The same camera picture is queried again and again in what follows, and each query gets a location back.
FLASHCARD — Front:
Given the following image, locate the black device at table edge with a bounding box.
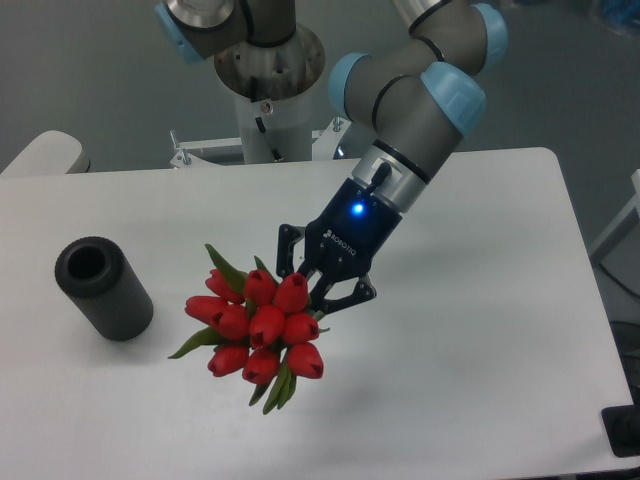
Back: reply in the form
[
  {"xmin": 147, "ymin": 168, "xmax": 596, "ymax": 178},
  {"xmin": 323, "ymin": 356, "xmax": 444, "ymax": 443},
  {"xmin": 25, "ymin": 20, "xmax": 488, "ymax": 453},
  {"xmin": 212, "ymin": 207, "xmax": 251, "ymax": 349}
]
[{"xmin": 601, "ymin": 405, "xmax": 639, "ymax": 458}]

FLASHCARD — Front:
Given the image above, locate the white chair seat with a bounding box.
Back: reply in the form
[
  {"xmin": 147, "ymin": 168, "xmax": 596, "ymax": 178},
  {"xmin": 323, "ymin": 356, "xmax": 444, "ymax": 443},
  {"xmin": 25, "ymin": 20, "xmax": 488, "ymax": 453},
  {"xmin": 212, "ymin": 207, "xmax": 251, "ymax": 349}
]
[{"xmin": 1, "ymin": 130, "xmax": 91, "ymax": 179}]

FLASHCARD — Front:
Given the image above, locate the dark grey cylindrical vase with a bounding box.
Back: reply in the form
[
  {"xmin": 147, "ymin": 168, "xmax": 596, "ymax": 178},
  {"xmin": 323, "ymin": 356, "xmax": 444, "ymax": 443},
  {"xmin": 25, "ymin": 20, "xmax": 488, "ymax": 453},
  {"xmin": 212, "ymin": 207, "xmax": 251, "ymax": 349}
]
[{"xmin": 54, "ymin": 236, "xmax": 153, "ymax": 341}]

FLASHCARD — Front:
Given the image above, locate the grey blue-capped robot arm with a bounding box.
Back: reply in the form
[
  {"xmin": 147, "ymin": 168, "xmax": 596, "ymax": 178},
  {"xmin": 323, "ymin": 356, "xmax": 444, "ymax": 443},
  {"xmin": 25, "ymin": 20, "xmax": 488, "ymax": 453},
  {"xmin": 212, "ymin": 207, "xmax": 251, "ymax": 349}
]
[{"xmin": 155, "ymin": 1, "xmax": 508, "ymax": 314}]

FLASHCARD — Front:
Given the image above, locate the red tulip bouquet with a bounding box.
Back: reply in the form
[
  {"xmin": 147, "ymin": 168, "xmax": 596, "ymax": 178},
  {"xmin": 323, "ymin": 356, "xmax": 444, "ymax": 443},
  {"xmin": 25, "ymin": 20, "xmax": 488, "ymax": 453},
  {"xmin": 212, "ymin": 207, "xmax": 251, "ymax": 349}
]
[{"xmin": 170, "ymin": 244, "xmax": 325, "ymax": 414}]

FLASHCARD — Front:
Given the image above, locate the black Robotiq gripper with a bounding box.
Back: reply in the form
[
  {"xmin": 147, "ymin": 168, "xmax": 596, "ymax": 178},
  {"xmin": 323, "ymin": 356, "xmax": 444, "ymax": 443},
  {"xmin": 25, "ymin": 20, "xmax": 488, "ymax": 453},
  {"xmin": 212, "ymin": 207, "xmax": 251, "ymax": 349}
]
[{"xmin": 276, "ymin": 179, "xmax": 402, "ymax": 313}]

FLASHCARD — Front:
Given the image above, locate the white metal base frame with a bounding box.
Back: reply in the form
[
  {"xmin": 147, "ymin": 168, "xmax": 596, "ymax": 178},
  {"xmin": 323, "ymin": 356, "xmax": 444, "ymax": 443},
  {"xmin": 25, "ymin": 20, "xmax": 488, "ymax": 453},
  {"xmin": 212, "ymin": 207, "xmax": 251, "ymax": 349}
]
[{"xmin": 169, "ymin": 116, "xmax": 352, "ymax": 169}]

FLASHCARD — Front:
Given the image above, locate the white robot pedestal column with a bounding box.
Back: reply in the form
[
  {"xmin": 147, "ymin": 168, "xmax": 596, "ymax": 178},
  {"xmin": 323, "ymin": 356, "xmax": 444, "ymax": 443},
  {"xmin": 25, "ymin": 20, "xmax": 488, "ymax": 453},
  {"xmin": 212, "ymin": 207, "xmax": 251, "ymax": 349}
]
[{"xmin": 213, "ymin": 22, "xmax": 327, "ymax": 165}]

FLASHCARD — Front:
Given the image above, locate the white furniture at right edge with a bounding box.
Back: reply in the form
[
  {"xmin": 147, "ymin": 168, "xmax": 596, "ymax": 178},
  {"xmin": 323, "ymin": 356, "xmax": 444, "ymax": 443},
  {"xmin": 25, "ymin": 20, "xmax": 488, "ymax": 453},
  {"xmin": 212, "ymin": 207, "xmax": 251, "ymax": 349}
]
[{"xmin": 588, "ymin": 170, "xmax": 639, "ymax": 265}]

